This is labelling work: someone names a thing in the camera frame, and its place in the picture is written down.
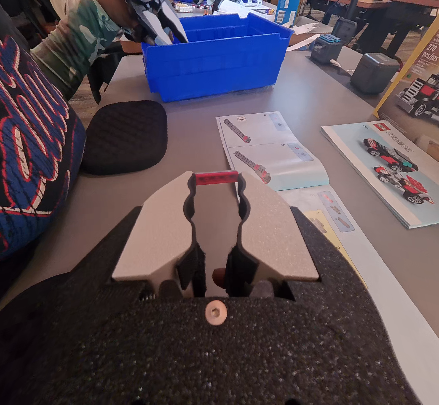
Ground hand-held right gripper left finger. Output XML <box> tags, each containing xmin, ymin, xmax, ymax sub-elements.
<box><xmin>111</xmin><ymin>171</ymin><xmax>206</xmax><ymax>297</ymax></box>

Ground person's left forearm camouflage sleeve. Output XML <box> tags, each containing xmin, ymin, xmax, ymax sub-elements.
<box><xmin>30</xmin><ymin>0</ymin><xmax>124</xmax><ymax>101</ymax></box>

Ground open lego instruction booklet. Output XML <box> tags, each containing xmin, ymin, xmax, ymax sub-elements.
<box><xmin>216</xmin><ymin>111</ymin><xmax>330</xmax><ymax>192</ymax></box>

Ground red lego brick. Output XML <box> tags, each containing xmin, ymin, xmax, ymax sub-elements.
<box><xmin>194</xmin><ymin>171</ymin><xmax>239</xmax><ymax>186</ymax></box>

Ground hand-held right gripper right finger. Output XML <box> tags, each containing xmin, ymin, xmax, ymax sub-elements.
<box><xmin>225</xmin><ymin>171</ymin><xmax>320</xmax><ymax>297</ymax></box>

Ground black quilted pad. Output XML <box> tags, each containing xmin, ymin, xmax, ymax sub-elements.
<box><xmin>80</xmin><ymin>100</ymin><xmax>168</xmax><ymax>176</ymax></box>

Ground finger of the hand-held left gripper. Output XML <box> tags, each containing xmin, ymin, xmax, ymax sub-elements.
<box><xmin>159</xmin><ymin>0</ymin><xmax>189</xmax><ymax>43</ymax></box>
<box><xmin>142</xmin><ymin>9</ymin><xmax>174</xmax><ymax>46</ymax></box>

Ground black battery charger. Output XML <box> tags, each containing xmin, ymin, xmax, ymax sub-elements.
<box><xmin>310</xmin><ymin>33</ymin><xmax>344</xmax><ymax>65</ymax></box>

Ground dark grey cube device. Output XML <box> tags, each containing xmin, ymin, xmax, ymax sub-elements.
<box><xmin>350</xmin><ymin>53</ymin><xmax>401</xmax><ymax>95</ymax></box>

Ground person's black lettered sweater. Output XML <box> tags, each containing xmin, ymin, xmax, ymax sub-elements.
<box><xmin>0</xmin><ymin>4</ymin><xmax>87</xmax><ymax>262</ymax></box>

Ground lego booklet with car cover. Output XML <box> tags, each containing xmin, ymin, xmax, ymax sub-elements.
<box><xmin>320</xmin><ymin>120</ymin><xmax>439</xmax><ymax>229</ymax></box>

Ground yellow lego box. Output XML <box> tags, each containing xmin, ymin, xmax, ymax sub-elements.
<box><xmin>373</xmin><ymin>24</ymin><xmax>439</xmax><ymax>159</ymax></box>

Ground blue plastic bin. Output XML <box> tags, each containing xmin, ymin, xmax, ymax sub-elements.
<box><xmin>141</xmin><ymin>13</ymin><xmax>294</xmax><ymax>103</ymax></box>

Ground person's left hand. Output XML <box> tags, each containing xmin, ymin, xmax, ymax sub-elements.
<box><xmin>97</xmin><ymin>0</ymin><xmax>138</xmax><ymax>35</ymax></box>

